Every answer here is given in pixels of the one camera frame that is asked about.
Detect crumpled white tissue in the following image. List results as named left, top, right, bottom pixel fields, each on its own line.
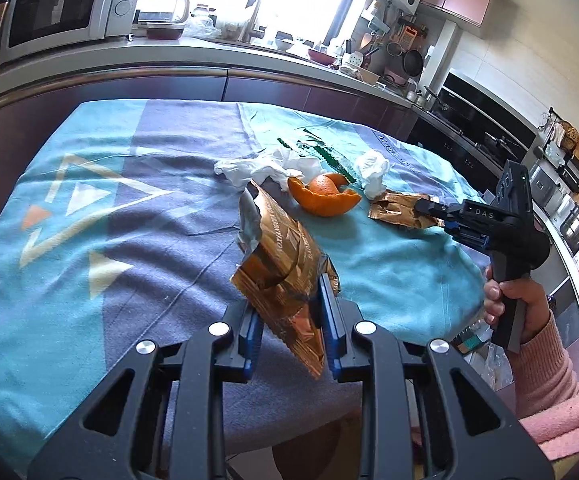
left=353, top=150, right=390, bottom=200
left=213, top=146, right=324, bottom=193

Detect orange peel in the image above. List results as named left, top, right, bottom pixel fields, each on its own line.
left=287, top=174, right=362, bottom=218

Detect glass electric kettle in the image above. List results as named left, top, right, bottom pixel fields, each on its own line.
left=137, top=0, right=190, bottom=26

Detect white microwave oven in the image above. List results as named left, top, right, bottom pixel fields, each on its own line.
left=0, top=0, right=137, bottom=64

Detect dark brown counter cabinets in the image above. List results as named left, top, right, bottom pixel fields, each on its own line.
left=0, top=66, right=416, bottom=211

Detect dark red food container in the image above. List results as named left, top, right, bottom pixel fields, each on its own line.
left=146, top=24, right=184, bottom=40

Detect blue patterned tablecloth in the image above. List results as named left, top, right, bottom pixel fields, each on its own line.
left=0, top=100, right=489, bottom=475

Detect green clear snack bag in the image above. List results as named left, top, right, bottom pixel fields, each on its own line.
left=276, top=128, right=360, bottom=185

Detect gold foil snack wrapper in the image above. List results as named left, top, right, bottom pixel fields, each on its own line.
left=369, top=191, right=445, bottom=229

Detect person's right hand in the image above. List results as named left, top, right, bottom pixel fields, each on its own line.
left=483, top=266, right=551, bottom=344

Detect red bowl on counter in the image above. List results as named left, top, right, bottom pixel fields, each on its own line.
left=308, top=48, right=336, bottom=66

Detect black frying pan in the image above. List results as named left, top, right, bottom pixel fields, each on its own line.
left=402, top=49, right=424, bottom=78

